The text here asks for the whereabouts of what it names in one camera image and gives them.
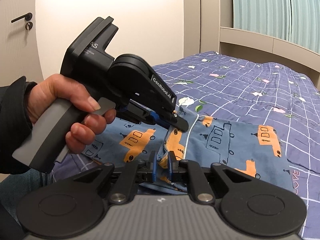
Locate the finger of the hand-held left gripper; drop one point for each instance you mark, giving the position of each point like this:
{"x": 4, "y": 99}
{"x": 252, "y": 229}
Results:
{"x": 178, "y": 124}
{"x": 135, "y": 113}

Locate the door lock with key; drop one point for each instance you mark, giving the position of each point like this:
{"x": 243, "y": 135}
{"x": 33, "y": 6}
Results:
{"x": 29, "y": 27}

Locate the blue pants with orange cars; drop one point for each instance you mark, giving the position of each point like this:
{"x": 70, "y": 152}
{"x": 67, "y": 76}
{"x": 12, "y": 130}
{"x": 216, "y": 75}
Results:
{"x": 225, "y": 142}

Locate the person's left hand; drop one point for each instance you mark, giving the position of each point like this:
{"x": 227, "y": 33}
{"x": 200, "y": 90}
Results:
{"x": 55, "y": 87}

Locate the person's leg in blue jeans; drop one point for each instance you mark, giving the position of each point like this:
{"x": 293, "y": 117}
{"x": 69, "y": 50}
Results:
{"x": 15, "y": 192}

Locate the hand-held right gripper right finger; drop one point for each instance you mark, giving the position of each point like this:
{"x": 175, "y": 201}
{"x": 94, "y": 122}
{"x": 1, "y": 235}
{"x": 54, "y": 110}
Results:
{"x": 171, "y": 167}

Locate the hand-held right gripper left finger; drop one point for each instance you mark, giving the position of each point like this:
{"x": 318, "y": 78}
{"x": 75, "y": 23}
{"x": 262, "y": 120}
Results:
{"x": 153, "y": 166}

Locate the white door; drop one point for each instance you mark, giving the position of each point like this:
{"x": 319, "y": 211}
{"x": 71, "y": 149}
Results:
{"x": 15, "y": 55}

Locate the beige built-in wardrobe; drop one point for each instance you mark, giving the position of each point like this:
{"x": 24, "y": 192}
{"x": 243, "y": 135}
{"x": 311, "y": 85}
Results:
{"x": 200, "y": 30}

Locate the person's left forearm black sleeve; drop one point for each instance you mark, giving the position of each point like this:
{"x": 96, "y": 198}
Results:
{"x": 12, "y": 120}

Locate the teal curtain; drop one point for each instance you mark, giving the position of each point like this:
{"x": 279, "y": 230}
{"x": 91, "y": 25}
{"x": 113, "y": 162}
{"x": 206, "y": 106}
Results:
{"x": 306, "y": 12}
{"x": 260, "y": 7}

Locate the purple checked flower blanket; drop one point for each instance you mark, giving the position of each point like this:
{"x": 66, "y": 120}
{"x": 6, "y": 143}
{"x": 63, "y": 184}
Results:
{"x": 250, "y": 85}

